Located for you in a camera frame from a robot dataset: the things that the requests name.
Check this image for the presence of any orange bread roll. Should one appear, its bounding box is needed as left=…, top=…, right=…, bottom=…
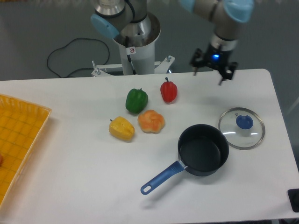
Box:
left=137, top=110, right=165, bottom=134

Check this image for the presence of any black box table corner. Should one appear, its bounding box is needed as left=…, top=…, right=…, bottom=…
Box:
left=287, top=189, right=299, bottom=212

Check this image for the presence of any green bell pepper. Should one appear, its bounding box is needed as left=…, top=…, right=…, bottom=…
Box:
left=125, top=89, right=149, bottom=114

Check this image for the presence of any dark saucepan blue handle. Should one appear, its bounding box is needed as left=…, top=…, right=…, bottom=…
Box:
left=140, top=124, right=229, bottom=195

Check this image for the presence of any red bell pepper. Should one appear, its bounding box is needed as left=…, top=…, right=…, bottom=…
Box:
left=160, top=77, right=178, bottom=103

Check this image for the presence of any black floor cable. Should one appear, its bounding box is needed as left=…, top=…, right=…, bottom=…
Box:
left=46, top=37, right=110, bottom=78

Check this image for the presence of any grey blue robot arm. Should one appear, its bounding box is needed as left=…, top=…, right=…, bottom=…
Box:
left=91, top=0, right=254, bottom=81

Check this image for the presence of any yellow bell pepper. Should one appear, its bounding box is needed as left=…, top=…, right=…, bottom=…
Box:
left=109, top=116, right=135, bottom=141

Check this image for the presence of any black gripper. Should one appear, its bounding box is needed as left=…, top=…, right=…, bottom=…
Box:
left=189, top=43, right=238, bottom=85

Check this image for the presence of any glass lid blue knob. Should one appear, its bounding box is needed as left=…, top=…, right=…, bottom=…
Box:
left=218, top=107, right=266, bottom=150

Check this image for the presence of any yellow woven basket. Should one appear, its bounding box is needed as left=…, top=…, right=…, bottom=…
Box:
left=0, top=94, right=52, bottom=204

